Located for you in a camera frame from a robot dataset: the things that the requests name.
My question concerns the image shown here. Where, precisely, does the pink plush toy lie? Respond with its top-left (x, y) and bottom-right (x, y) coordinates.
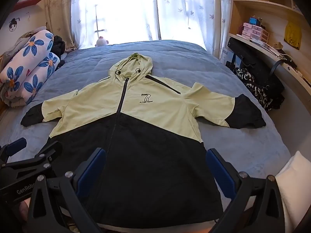
top-left (95, 36), bottom-right (109, 47)

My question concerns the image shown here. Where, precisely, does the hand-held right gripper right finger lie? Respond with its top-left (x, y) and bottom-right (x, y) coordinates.
top-left (205, 148), bottom-right (285, 233)

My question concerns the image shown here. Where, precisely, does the red wall shelf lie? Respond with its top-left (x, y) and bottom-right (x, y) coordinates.
top-left (11, 0), bottom-right (45, 12)

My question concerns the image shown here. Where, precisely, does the rolled blue floral blanket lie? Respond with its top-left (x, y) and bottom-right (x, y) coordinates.
top-left (0, 30), bottom-right (61, 107)

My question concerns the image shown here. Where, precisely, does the beige curtain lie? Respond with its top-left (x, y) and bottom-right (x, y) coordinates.
top-left (45, 0), bottom-right (80, 51)

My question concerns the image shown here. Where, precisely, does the yellow and black hooded jacket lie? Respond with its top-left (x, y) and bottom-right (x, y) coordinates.
top-left (21, 53), bottom-right (266, 226)

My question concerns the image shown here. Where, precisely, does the long black bag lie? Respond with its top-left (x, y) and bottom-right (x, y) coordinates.
top-left (227, 37), bottom-right (285, 95)

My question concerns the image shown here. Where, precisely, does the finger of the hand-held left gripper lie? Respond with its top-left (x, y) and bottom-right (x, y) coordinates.
top-left (0, 137), bottom-right (27, 162)
top-left (31, 141), bottom-right (63, 169)

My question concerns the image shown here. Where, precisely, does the pink drawer organizer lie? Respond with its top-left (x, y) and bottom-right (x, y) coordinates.
top-left (242, 22), bottom-right (270, 43)

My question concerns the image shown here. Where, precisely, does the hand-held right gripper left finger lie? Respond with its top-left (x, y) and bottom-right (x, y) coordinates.
top-left (27, 148), bottom-right (107, 233)

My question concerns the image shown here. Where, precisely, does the grey garment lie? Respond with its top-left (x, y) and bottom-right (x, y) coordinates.
top-left (0, 27), bottom-right (46, 56)

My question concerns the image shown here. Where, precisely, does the wooden bookshelf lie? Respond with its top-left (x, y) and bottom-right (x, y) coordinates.
top-left (230, 0), bottom-right (304, 34)

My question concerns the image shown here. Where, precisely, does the blue-grey fleece bed blanket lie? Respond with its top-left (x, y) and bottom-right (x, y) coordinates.
top-left (0, 39), bottom-right (292, 224)

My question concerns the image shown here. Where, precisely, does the black and white patterned cloth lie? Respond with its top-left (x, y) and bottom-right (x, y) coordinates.
top-left (234, 68), bottom-right (274, 111)

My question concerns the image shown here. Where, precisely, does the dark clothes pile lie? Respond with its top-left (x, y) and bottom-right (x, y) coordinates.
top-left (52, 35), bottom-right (66, 56)

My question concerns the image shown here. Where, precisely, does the white leaf print curtain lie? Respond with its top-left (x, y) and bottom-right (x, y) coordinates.
top-left (157, 0), bottom-right (232, 59)

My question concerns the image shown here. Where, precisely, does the white and blue box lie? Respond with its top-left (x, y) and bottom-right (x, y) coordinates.
top-left (220, 46), bottom-right (235, 65)

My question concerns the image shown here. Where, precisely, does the yellow hanging cloth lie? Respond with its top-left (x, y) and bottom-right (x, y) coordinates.
top-left (284, 22), bottom-right (302, 50)

